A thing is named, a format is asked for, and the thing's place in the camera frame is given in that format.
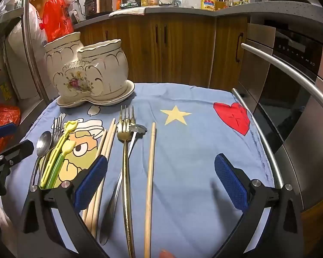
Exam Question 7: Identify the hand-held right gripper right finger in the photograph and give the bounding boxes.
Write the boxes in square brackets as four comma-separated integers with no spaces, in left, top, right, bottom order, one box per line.
[214,153,306,258]

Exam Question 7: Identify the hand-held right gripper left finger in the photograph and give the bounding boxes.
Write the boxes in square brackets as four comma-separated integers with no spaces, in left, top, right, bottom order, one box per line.
[17,154,109,258]

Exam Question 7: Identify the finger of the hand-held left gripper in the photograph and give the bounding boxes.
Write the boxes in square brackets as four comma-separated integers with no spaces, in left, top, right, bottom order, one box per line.
[0,123,18,141]
[0,140,34,167]

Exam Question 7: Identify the silver spoon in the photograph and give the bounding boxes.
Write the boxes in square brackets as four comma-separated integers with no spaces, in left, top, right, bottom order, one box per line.
[99,124,148,244]
[30,131,53,189]

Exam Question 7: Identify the gold fork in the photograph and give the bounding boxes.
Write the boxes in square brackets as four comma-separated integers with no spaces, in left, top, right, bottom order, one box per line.
[129,105,137,126]
[117,105,136,258]

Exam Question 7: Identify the silver fork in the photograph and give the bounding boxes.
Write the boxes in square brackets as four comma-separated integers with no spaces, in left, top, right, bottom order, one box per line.
[50,114,65,151]
[39,118,60,186]

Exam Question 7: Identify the yellow tulip utensil pale handle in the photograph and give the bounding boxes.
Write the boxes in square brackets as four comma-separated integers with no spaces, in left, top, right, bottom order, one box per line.
[40,120,78,189]

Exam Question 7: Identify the yellow tulip utensil green handle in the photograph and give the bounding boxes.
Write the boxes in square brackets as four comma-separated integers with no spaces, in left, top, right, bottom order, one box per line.
[50,142,76,188]

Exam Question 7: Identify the floral ceramic utensil holder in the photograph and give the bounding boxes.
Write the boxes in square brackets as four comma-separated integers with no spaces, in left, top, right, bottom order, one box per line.
[44,32,129,98]

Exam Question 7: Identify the red net bag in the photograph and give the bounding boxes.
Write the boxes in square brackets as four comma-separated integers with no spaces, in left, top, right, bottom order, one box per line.
[0,105,21,156]

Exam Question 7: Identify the blue cartoon printed cloth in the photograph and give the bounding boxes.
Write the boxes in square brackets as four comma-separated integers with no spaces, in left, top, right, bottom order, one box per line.
[5,82,276,258]

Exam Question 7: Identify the stainless steel shelf rack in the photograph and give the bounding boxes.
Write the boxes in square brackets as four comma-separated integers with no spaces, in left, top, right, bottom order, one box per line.
[0,0,60,108]

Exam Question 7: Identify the cream ceramic drip tray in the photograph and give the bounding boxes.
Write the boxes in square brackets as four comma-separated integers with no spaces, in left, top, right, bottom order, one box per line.
[56,82,135,108]

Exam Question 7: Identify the white plastic bag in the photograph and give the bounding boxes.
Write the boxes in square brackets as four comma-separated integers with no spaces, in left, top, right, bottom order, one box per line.
[8,3,47,60]

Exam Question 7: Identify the built-in stainless oven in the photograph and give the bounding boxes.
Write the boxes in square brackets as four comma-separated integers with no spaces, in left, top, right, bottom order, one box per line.
[233,23,323,215]

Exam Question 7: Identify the red plastic bag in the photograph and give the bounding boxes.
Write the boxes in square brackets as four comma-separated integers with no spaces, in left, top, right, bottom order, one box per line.
[40,0,74,42]

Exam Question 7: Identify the wooden kitchen cabinets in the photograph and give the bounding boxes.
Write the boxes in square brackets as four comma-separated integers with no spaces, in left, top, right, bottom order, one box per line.
[74,13,249,92]

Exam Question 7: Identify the copper rice cooker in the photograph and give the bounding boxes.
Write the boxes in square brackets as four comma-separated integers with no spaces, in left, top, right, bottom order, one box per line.
[84,0,115,20]

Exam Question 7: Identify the white dish cloth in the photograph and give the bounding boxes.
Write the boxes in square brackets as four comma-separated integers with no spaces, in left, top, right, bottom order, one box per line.
[108,6,146,17]

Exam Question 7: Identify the row of condiment bottles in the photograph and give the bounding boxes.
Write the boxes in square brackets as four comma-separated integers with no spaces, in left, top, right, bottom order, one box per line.
[229,0,250,8]

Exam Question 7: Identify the large yellow oil jug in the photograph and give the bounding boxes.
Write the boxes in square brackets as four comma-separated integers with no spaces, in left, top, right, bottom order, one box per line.
[200,0,216,12]

